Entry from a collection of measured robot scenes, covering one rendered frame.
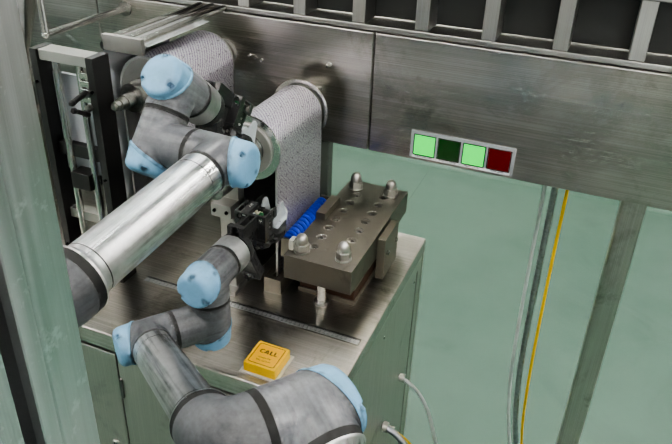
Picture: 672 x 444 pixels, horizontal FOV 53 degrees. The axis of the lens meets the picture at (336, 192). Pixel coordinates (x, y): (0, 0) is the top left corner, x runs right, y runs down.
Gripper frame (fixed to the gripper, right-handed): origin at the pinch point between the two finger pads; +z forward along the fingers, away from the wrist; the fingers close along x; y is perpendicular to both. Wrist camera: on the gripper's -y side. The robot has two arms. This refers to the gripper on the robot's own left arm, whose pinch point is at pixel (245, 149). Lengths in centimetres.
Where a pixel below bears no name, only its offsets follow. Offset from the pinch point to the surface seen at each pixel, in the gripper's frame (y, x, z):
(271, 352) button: -37.8, -15.1, 7.8
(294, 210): -7.0, -4.9, 23.1
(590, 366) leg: -22, -79, 87
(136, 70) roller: 11.4, 29.1, -3.5
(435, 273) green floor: 1, -11, 200
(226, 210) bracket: -12.5, 3.4, 6.7
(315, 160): 6.5, -4.9, 26.9
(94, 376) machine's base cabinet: -56, 29, 17
